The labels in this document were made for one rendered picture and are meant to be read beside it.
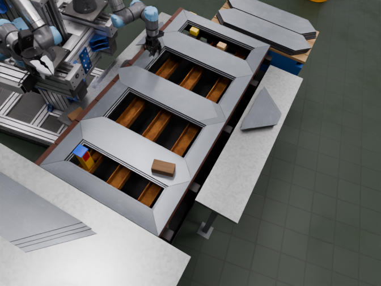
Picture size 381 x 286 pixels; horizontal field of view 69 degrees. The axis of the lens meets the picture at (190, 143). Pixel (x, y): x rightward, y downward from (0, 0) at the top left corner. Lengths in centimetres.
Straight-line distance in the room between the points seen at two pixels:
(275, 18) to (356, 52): 175
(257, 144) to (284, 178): 89
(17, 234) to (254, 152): 127
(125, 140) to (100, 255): 67
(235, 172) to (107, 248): 83
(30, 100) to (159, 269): 205
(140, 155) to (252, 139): 70
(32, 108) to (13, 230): 159
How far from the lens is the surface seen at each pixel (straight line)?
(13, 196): 138
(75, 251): 125
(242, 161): 170
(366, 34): 437
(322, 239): 257
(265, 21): 243
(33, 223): 131
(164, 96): 178
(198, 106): 174
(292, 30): 243
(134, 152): 157
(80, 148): 160
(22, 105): 281
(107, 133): 166
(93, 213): 127
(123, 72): 193
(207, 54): 205
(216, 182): 161
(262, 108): 190
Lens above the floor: 223
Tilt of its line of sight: 61 degrees down
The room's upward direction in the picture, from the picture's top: 8 degrees clockwise
